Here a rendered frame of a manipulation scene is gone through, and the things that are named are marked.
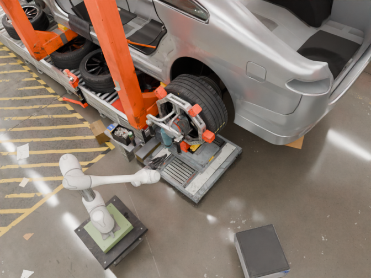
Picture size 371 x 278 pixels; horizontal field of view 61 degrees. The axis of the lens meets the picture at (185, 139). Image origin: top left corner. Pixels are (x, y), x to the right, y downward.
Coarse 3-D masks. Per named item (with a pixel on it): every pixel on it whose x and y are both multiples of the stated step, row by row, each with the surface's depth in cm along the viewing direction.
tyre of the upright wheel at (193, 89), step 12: (168, 84) 285; (180, 84) 273; (192, 84) 271; (204, 84) 271; (180, 96) 273; (192, 96) 265; (204, 96) 267; (216, 96) 272; (204, 108) 265; (216, 108) 272; (204, 120) 273; (216, 120) 275; (216, 132) 285
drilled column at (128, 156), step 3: (120, 147) 352; (120, 150) 360; (123, 150) 352; (126, 150) 353; (123, 153) 362; (126, 153) 357; (129, 153) 361; (132, 153) 366; (123, 156) 371; (126, 156) 360; (129, 156) 364; (132, 156) 369; (126, 159) 371; (129, 159) 367
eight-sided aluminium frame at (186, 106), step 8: (168, 96) 273; (160, 104) 293; (176, 104) 270; (184, 104) 269; (160, 112) 303; (168, 120) 312; (192, 120) 270; (200, 120) 269; (200, 128) 269; (200, 136) 279; (192, 144) 302; (200, 144) 289
